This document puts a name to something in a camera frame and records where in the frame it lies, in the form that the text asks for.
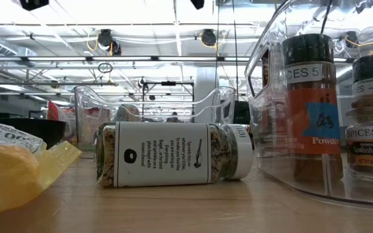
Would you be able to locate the green spice jar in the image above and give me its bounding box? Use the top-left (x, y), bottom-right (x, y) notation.
top-left (93, 121), bottom-right (108, 182)

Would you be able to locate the clear plastic bin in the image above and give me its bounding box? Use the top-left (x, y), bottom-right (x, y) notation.
top-left (56, 106), bottom-right (77, 145)
top-left (73, 85), bottom-right (236, 159)
top-left (244, 0), bottom-right (373, 208)

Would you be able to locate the red bowl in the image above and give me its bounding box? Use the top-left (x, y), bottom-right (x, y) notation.
top-left (0, 118), bottom-right (67, 150)

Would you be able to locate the blue clear plastic pouch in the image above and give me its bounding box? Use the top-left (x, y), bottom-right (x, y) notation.
top-left (115, 104), bottom-right (142, 123)

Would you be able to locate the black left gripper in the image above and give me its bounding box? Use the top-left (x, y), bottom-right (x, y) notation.
top-left (19, 0), bottom-right (50, 11)

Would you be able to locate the small clear saffron jar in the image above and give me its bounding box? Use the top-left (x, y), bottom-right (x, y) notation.
top-left (345, 106), bottom-right (373, 185)

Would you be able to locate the orange label spice jar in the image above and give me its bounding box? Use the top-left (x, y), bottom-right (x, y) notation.
top-left (282, 33), bottom-right (345, 182)

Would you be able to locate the black background rig frame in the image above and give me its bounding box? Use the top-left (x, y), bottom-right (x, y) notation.
top-left (142, 80), bottom-right (196, 109)

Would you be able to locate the orange ramen packet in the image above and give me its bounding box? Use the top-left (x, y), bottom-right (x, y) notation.
top-left (47, 100), bottom-right (61, 122)

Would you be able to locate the white label seasoning jar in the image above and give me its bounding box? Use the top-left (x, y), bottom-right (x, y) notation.
top-left (95, 120), bottom-right (254, 189)

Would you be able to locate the yellow snack packet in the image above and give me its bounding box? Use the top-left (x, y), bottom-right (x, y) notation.
top-left (0, 118), bottom-right (83, 221)

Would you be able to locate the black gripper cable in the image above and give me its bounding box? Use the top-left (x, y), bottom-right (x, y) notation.
top-left (320, 0), bottom-right (333, 35)

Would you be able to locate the black ceiling cord reel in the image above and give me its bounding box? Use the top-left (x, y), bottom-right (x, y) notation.
top-left (200, 28), bottom-right (218, 48)
top-left (96, 28), bottom-right (122, 56)

